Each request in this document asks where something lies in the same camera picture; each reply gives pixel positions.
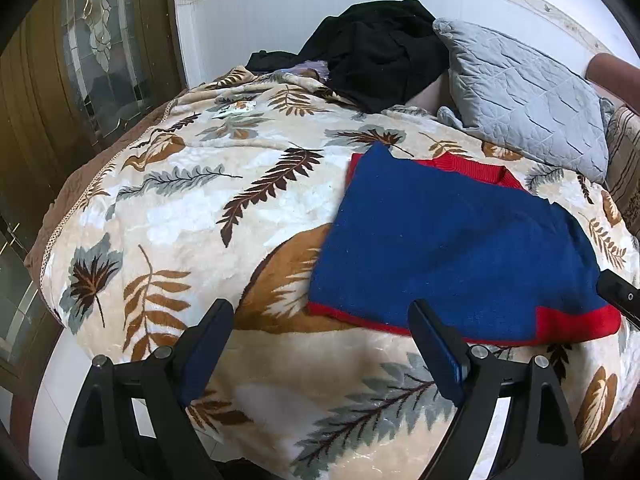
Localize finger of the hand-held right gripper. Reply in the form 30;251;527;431
597;269;640;331

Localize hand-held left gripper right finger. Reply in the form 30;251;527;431
407;299;583;480

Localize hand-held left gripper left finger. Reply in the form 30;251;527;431
57;299;235;480

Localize red and blue knit sweater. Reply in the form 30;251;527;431
306;141;622;347

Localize black clothes pile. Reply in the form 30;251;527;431
246;0;451;113

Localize striped floral sofa cushion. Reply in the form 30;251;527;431
602;105;640;238

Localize leaf print fleece blanket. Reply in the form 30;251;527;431
37;67;640;480

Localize brown bed cover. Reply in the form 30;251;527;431
24;100;176;281

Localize grey quilted pillow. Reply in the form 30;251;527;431
432;17;616;184

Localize small white printed wrapper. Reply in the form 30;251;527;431
214;101;257;119

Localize wooden door with glass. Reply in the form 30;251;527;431
0;0;188;391

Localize purple cloth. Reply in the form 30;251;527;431
280;60;331;81

